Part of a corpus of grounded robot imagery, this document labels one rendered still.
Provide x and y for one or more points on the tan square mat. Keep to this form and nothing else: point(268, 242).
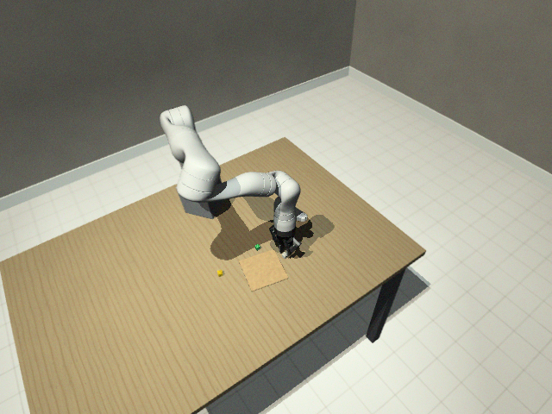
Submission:
point(263, 270)

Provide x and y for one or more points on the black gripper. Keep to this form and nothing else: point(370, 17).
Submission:
point(285, 239)

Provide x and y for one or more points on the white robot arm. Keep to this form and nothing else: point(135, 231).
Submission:
point(201, 172)

